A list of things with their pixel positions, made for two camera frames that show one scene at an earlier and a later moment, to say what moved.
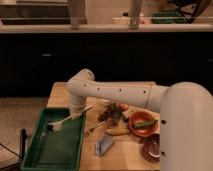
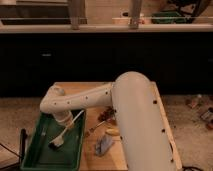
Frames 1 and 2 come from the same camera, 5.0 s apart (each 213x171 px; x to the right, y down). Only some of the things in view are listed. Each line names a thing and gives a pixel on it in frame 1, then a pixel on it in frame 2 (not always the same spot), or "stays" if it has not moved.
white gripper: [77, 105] -> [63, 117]
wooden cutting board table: [109, 144] stays
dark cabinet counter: [35, 56] stays
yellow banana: [117, 131] stays
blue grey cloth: [103, 142] stays
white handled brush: [57, 125] -> [59, 141]
